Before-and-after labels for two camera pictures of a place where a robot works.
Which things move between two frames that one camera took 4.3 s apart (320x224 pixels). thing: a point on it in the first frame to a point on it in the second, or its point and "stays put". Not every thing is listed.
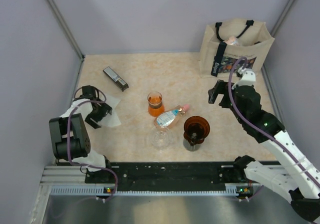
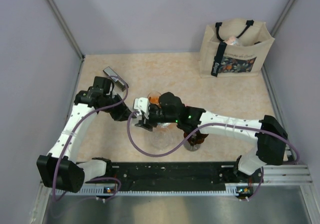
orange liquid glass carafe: (155, 108) stays put
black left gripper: (105, 110) to (123, 113)
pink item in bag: (232, 40) stays put
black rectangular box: (116, 79) stays put
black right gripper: (221, 88) to (147, 123)
